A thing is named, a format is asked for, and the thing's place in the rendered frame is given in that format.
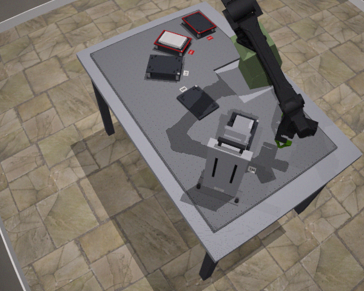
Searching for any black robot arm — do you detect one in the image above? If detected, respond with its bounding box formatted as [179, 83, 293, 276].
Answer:
[222, 0, 319, 138]

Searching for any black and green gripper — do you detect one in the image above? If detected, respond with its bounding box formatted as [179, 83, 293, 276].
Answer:
[275, 113, 295, 148]

